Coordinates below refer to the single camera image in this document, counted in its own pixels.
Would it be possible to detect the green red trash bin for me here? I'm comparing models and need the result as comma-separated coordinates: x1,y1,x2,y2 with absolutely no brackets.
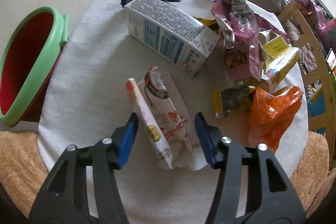
1,6,68,127

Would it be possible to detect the small gold black wrapper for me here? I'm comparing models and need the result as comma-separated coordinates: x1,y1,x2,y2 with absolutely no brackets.
212,85,256,118

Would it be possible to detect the yellow white snack bag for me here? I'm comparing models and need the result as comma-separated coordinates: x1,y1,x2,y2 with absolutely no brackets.
260,35,299,93

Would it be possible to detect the pink snack wrapper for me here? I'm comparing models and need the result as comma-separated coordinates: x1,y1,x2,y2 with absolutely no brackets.
211,0,264,81

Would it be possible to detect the white strawberry milk carton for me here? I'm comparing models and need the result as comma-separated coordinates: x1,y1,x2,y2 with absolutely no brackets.
125,66,207,171

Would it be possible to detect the blue white milk carton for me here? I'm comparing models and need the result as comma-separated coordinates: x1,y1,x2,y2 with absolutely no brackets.
124,0,220,77

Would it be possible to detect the pink foil bag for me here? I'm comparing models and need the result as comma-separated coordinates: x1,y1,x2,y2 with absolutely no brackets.
223,13,288,81

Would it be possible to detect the orange plastic snack bag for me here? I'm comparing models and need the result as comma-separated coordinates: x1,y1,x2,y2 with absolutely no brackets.
248,86,303,152

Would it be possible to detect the beige plush blanket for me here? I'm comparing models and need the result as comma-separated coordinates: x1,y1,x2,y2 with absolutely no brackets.
1,130,49,218

